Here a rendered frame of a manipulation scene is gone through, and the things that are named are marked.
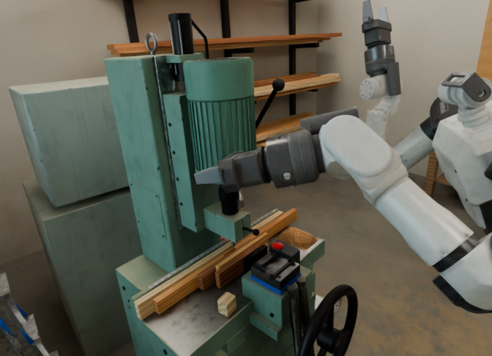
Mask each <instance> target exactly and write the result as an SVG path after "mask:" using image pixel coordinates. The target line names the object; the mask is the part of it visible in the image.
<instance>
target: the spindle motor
mask: <svg viewBox="0 0 492 356"><path fill-rule="evenodd" d="M183 71H184V82H185V89H186V95H187V105H188V111H189V118H190V129H191V136H192V143H193V154H194V161H195V172H196V173H197V172H199V171H203V170H205V169H208V168H211V167H213V166H217V165H218V161H219V160H220V159H222V158H224V157H226V155H229V154H231V153H232V152H233V153H235V152H238V151H240V152H241V151H243V152H249V151H253V150H257V144H256V113H255V98H254V79H253V61H252V59H251V58H250V57H226V58H213V59H196V60H190V61H185V62H184V65H183Z"/></svg>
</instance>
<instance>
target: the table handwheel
mask: <svg viewBox="0 0 492 356"><path fill-rule="evenodd" d="M343 296H346V297H347V300H348V309H347V315H346V322H345V325H344V328H343V329H342V330H338V329H336V328H334V308H335V303H336V302H337V301H338V300H339V299H340V298H342V297H343ZM357 311H358V299H357V293H356V292H355V290H354V289H353V288H352V287H351V286H349V285H347V284H342V285H339V286H336V287H335V288H334V289H332V290H331V291H330V292H329V293H328V294H327V295H326V296H325V298H324V299H323V300H322V301H321V302H320V304H319V305H318V307H317V309H316V310H315V312H314V314H313V315H312V317H311V319H310V321H309V323H308V325H307V326H306V327H305V326H303V325H302V319H301V317H300V323H301V329H302V330H303V331H305V333H304V335H303V337H302V341H301V344H300V347H299V351H298V355H297V356H310V354H311V351H312V348H313V345H314V342H315V340H316V342H317V345H318V346H320V347H321V348H320V350H319V352H318V355H317V356H325V355H326V353H327V352H329V353H330V354H333V356H345V353H346V351H347V349H348V347H349V344H350V341H351V337H352V335H353V332H354V327H355V324H356V320H357ZM326 317H327V323H326V324H325V325H322V324H323V322H324V320H325V319H326Z"/></svg>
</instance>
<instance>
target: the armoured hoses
mask: <svg viewBox="0 0 492 356"><path fill-rule="evenodd" d="M296 282H297V284H298V290H299V303H298V297H297V296H298V293H297V287H296V286H295V285H292V284H291V285H288V286H287V292H288V296H289V305H290V314H291V315H290V316H291V326H292V334H293V340H294V352H295V356H297V355H298V351H299V347H300V344H301V341H302V331H301V323H300V315H299V304H300V311H301V312H300V313H301V319H302V325H303V326H305V327H306V326H307V325H308V323H309V321H310V309H309V304H308V293H307V284H306V278H305V277H303V276H299V277H297V279H296ZM310 356H315V352H314V347H313V348H312V351H311V354H310Z"/></svg>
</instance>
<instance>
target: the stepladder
mask: <svg viewBox="0 0 492 356"><path fill-rule="evenodd" d="M26 315H27V313H26V312H25V311H24V310H23V309H22V308H21V307H19V306H18V305H17V304H16V303H15V302H14V301H13V299H12V297H11V293H10V287H9V283H8V279H7V275H6V273H5V272H4V273H2V274H0V342H1V343H2V345H3V346H4V348H5V349H6V351H7V353H8V354H9V356H22V355H21V352H22V353H23V355H24V356H59V353H58V351H57V350H56V351H54V352H52V353H49V352H48V350H47V349H46V348H45V346H44V344H43V343H42V342H41V339H40V334H39V331H38V329H37V324H36V321H35V318H34V314H32V315H30V316H27V317H26V318H25V316H26ZM7 332H8V333H9V334H10V335H11V336H12V338H13V340H14V341H15V343H14V342H13V341H12V339H11V338H10V336H9V334H8V333H7Z"/></svg>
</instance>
